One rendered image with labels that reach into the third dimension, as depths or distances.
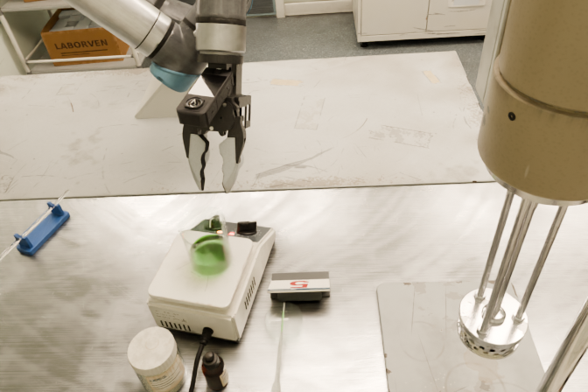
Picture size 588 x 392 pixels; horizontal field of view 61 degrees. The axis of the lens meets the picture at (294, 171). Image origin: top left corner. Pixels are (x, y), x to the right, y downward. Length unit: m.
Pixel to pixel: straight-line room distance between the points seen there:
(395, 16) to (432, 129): 2.12
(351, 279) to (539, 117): 0.51
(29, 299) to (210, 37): 0.50
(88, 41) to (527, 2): 2.76
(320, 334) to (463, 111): 0.61
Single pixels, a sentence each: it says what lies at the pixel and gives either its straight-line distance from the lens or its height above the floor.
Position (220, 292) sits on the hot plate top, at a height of 0.99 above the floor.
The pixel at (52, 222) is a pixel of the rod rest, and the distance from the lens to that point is 1.00.
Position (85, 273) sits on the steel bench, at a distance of 0.91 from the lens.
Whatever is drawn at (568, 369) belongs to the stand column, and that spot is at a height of 1.19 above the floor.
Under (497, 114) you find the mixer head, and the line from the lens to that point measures 0.37.
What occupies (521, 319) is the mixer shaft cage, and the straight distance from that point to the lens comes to 0.58.
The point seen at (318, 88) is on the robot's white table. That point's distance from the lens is 1.20.
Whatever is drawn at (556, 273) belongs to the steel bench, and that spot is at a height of 0.90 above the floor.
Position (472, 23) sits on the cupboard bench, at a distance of 3.28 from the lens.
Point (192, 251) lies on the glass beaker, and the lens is 0.67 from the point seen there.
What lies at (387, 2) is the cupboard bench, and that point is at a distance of 3.11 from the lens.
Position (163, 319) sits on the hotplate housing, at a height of 0.93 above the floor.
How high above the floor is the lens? 1.55
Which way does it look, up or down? 42 degrees down
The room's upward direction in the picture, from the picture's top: 6 degrees counter-clockwise
